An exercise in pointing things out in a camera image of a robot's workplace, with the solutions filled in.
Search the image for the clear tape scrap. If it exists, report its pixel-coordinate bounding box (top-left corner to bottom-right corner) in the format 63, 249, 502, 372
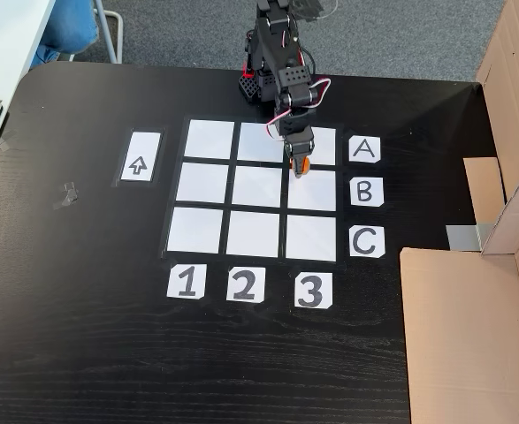
0, 129, 19, 154
51, 180, 80, 211

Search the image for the paper sheet letter A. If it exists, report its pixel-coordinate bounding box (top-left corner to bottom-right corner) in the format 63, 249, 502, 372
347, 135, 382, 164

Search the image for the paper sheet number 3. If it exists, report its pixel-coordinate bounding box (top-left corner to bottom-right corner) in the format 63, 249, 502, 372
294, 272, 334, 309

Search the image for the paper sheet letter B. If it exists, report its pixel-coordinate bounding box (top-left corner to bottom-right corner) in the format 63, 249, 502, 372
350, 177, 385, 208

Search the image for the seated person's leg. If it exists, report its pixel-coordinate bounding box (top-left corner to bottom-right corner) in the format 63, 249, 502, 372
28, 0, 102, 70

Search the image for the white arrow paper sheet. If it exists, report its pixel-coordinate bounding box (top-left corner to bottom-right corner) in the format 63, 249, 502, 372
119, 130, 162, 183

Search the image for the red white servo cable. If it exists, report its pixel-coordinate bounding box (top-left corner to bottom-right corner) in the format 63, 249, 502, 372
265, 78, 333, 141

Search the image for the white nine-square grid sheet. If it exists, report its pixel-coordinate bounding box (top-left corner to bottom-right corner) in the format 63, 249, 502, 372
159, 115, 346, 265

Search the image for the paper sheet number 1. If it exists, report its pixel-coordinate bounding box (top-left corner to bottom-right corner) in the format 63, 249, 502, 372
166, 263, 206, 300

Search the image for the paper sheet letter C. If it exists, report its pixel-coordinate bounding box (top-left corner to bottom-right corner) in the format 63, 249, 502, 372
349, 224, 386, 259

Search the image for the black floor tape patch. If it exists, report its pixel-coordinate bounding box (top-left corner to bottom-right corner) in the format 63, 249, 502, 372
292, 0, 324, 21

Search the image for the grey metal chair frame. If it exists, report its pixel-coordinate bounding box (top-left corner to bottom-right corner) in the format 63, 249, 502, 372
91, 0, 124, 64

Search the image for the brown cardboard screen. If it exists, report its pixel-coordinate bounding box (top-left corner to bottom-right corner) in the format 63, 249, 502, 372
399, 0, 519, 424

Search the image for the paper sheet number 2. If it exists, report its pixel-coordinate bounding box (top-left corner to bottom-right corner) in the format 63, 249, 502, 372
225, 266, 267, 304

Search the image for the white side table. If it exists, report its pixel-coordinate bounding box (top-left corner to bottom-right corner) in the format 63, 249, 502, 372
0, 0, 57, 189

